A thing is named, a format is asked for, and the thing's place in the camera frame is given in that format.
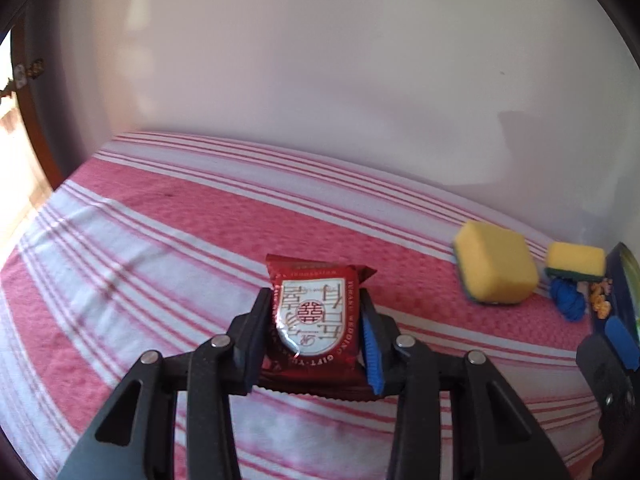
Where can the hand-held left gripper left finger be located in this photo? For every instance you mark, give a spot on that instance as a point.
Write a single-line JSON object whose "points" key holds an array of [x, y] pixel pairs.
{"points": [[255, 345]]}

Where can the red white striped cloth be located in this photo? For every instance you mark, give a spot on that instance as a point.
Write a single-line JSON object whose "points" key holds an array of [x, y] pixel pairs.
{"points": [[150, 240]]}

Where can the wooden door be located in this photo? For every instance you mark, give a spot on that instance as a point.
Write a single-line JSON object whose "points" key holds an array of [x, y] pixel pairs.
{"points": [[20, 150]]}

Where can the yellow sponge with dark scrub pad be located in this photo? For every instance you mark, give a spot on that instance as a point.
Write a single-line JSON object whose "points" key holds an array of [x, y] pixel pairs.
{"points": [[495, 260]]}

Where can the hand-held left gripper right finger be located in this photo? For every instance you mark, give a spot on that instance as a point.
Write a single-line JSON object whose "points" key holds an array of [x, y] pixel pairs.
{"points": [[374, 355]]}

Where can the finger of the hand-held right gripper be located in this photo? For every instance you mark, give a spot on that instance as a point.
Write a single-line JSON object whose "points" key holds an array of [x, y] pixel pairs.
{"points": [[620, 345]]}

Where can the red snack packet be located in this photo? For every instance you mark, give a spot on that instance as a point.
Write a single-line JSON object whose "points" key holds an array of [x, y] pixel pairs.
{"points": [[315, 320]]}

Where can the small yellow green sponge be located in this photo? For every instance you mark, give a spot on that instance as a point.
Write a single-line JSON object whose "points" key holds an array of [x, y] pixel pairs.
{"points": [[575, 257]]}

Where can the brass door latch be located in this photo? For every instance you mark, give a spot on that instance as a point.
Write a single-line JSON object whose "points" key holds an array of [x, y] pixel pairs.
{"points": [[27, 71]]}

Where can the blue round metal tin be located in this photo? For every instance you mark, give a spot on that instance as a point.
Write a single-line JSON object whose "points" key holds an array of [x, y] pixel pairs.
{"points": [[627, 280]]}

